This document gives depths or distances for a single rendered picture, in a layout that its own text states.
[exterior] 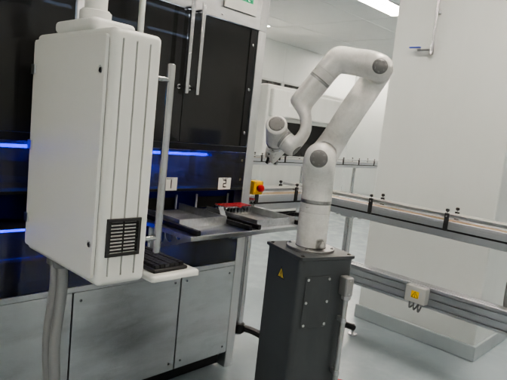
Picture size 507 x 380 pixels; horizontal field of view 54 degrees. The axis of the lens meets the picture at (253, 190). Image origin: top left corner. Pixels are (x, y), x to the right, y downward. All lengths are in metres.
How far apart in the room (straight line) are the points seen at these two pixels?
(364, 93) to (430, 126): 1.64
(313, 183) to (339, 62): 0.46
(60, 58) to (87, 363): 1.27
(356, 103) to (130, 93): 0.85
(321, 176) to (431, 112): 1.78
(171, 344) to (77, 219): 1.16
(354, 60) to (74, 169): 1.05
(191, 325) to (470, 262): 1.82
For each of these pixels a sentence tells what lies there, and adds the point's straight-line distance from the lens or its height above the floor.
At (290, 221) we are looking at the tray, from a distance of 2.36.
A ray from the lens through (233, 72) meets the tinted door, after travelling 2.52.
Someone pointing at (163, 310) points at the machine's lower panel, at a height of 0.42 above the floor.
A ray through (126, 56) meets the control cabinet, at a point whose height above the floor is 1.47.
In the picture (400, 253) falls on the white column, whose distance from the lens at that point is 3.66.
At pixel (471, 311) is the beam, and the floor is 0.50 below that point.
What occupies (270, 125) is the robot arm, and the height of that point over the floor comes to 1.33.
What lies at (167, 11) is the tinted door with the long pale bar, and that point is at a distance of 2.29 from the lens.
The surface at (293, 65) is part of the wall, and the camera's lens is 10.01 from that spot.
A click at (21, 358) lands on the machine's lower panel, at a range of 2.19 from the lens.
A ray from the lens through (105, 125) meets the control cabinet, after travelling 1.48.
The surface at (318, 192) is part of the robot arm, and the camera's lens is 1.93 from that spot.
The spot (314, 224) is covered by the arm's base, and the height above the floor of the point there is 0.97.
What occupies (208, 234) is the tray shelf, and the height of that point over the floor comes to 0.88.
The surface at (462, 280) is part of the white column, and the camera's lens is 3.51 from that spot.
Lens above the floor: 1.31
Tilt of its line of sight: 7 degrees down
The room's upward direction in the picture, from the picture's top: 6 degrees clockwise
